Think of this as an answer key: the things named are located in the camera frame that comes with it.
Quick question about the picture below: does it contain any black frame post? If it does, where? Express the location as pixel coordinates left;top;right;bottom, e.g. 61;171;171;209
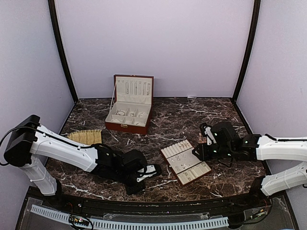
232;0;261;104
48;0;79;103

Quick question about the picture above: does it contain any white slotted cable duct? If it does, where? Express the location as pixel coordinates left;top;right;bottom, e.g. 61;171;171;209
30;205;229;230

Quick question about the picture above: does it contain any brown jewelry display tray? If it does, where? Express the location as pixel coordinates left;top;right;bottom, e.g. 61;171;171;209
160;140;211;186

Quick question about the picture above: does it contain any black left frame post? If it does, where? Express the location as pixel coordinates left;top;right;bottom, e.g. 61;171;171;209
48;0;79;103

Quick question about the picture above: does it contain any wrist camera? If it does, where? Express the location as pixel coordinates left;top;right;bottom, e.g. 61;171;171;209
120;149;162;181
200;122;240;150

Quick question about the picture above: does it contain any black right frame post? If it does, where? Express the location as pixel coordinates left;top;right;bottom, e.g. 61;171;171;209
232;0;261;104

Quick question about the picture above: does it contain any woven bamboo tray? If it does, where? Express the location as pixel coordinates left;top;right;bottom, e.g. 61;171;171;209
67;129;103;145

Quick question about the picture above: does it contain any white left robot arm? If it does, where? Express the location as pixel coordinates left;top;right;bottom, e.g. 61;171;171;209
1;115;157;209

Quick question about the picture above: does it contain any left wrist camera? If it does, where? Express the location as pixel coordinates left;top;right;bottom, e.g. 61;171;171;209
120;149;162;181

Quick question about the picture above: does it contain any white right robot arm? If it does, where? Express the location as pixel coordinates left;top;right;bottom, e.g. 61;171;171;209
192;133;307;208

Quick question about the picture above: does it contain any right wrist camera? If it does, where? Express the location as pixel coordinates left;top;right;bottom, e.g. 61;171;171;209
200;122;240;150

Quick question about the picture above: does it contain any red wooden jewelry box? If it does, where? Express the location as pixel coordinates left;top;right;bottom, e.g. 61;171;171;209
105;74;154;135

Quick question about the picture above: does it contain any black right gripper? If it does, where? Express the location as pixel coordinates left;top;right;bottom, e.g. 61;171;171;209
192;142;234;161

